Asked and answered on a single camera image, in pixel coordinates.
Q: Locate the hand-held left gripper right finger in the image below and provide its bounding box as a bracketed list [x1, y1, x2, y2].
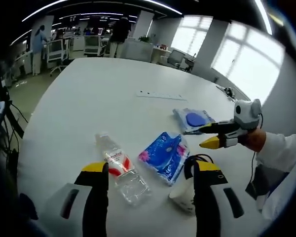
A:
[184, 155, 259, 237]

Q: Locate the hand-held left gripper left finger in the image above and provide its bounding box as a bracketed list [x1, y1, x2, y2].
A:
[43, 161, 110, 237]

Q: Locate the white paper cup green print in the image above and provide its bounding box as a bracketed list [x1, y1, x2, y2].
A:
[168, 181, 197, 218]

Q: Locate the clear pouch with blue disc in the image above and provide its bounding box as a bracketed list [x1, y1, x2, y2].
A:
[172, 107, 217, 136]

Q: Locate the clear plastic bottle red label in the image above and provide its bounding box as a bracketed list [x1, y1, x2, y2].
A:
[95, 132, 152, 207]

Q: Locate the blue floral tissue pack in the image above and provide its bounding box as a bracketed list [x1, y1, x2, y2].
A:
[138, 131, 190, 188]

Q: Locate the person's right hand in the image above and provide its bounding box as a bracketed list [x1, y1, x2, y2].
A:
[239, 129, 266, 153]

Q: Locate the wide bright window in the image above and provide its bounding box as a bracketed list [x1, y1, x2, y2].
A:
[210, 24, 286, 100]

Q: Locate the white table outlet strip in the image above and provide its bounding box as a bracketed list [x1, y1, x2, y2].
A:
[135, 89, 188, 101]

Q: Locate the person's white striped coat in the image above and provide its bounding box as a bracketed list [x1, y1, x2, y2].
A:
[258, 170, 296, 222]

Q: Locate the white side desk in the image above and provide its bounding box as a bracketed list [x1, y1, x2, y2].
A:
[151, 44, 174, 64]

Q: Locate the narrow bright window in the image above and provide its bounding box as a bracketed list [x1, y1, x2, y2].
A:
[171, 15, 212, 54]

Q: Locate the short ceiling light strip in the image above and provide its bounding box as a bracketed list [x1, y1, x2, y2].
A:
[255, 0, 274, 36]

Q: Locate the white table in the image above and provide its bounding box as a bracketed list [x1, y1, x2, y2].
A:
[16, 57, 252, 237]

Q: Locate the white cabinet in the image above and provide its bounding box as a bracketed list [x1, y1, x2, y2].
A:
[120, 39, 155, 62]

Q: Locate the white office chair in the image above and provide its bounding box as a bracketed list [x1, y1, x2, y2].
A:
[47, 39, 70, 77]
[83, 34, 102, 56]

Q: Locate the long curved ceiling light strip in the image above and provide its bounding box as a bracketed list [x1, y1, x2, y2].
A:
[21, 0, 185, 22]

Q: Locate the black device with cables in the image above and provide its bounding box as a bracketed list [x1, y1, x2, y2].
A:
[216, 83, 239, 102]

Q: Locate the thin black right gripper cable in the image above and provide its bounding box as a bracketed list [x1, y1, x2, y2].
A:
[250, 112, 264, 185]

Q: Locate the black cable bundle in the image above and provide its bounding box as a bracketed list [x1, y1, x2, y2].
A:
[0, 69, 29, 173]

